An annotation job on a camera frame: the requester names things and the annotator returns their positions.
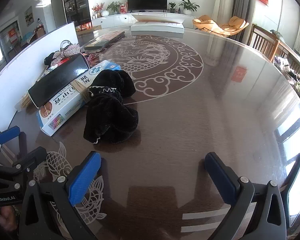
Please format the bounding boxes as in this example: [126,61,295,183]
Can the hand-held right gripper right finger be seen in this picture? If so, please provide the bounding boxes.
[204,152,289,240]

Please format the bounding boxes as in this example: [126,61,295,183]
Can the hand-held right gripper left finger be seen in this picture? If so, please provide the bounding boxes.
[19,151,103,240]

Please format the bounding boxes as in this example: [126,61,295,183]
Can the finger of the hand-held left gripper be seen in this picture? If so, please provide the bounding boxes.
[0,147,47,178]
[0,126,22,153]

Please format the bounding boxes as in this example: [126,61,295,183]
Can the black knit cloth white trim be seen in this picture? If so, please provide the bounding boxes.
[83,69,140,145]

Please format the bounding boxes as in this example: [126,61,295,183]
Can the large white storage box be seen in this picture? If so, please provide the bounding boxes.
[0,21,78,130]

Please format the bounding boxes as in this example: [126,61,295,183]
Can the black phone case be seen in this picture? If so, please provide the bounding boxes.
[28,54,92,109]

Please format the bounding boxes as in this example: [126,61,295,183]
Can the rhinestone bow hair clip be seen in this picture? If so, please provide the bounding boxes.
[52,40,82,67]

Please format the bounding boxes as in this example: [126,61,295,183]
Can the orange phone case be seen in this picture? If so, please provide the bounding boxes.
[84,30,127,50]

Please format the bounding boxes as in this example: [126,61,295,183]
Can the person's left hand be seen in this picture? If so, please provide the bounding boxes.
[0,204,20,234]

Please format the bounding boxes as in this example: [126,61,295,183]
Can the white and blue carton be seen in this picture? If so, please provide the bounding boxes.
[36,60,121,137]

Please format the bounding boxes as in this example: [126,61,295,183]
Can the black cloth bundle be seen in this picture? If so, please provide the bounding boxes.
[44,52,59,68]

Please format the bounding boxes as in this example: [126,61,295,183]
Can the dining table with teal cloth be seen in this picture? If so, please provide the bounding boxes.
[20,31,38,47]

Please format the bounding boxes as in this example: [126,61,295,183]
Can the red door poster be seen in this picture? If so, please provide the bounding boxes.
[9,27,18,43]

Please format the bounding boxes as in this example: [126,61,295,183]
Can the red gift boxes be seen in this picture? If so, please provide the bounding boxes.
[76,22,93,32]

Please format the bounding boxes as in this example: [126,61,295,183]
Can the brown cardboard box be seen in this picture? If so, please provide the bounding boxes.
[76,25,102,37]

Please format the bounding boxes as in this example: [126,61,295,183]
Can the wooden bench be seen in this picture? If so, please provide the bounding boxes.
[280,41,300,78]

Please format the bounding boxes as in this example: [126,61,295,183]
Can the wooden slatted chair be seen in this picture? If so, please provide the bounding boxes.
[249,24,280,62]

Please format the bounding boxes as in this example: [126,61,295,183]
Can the black glass display cabinet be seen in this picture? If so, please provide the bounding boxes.
[61,0,92,28]

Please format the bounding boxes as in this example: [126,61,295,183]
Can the red flower arrangement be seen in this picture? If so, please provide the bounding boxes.
[92,3,105,18]

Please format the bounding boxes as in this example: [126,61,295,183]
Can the white television cabinet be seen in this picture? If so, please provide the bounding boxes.
[91,11,203,29]

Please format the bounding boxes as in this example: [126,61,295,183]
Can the orange rocking chair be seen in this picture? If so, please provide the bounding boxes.
[192,15,250,36]

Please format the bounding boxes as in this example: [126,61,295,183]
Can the bushy potted green plant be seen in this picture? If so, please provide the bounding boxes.
[106,1,122,15]

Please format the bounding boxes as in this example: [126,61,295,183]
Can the grey curtain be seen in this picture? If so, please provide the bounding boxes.
[231,0,252,43]

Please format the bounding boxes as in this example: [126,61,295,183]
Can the large potted green plant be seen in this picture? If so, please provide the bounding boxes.
[179,0,200,15]

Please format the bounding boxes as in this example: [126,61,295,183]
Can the white sheer curtain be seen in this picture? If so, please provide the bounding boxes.
[211,0,237,22]

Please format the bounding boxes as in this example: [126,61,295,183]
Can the black television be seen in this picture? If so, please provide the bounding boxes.
[127,0,168,12]

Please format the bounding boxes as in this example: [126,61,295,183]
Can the framed wall painting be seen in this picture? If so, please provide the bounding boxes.
[24,6,33,27]

